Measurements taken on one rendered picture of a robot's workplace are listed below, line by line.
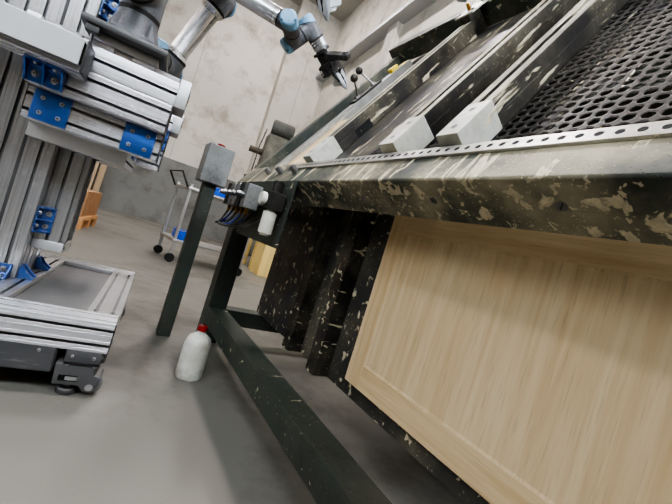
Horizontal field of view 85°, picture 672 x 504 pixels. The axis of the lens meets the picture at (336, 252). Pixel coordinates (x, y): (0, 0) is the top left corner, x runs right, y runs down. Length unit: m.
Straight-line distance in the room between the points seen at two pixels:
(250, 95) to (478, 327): 10.13
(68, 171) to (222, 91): 9.13
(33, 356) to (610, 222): 1.33
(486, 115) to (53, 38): 1.06
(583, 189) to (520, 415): 0.45
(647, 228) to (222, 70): 10.45
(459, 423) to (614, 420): 0.30
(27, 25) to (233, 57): 9.71
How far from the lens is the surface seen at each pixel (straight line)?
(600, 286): 0.80
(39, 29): 1.28
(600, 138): 0.64
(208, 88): 10.56
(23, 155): 1.56
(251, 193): 1.38
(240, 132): 10.47
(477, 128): 0.87
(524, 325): 0.84
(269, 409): 1.15
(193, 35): 2.07
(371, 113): 1.54
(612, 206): 0.59
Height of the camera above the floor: 0.62
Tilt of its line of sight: level
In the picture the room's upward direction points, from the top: 17 degrees clockwise
